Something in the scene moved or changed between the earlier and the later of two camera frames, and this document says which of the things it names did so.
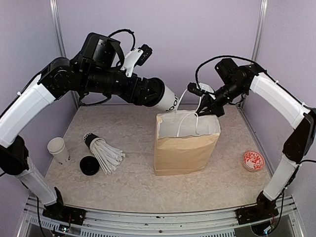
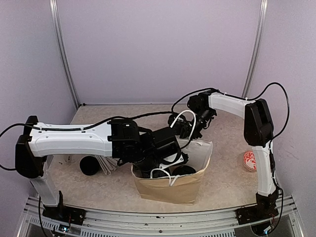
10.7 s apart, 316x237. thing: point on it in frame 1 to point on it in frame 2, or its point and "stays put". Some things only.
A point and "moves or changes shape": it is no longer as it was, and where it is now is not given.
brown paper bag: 184,142 moves or changes shape
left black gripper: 139,98 to 162,176
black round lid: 89,165 stays put
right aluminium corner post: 259,30 stays put
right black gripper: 215,108 to 196,133
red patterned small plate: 253,161 stays put
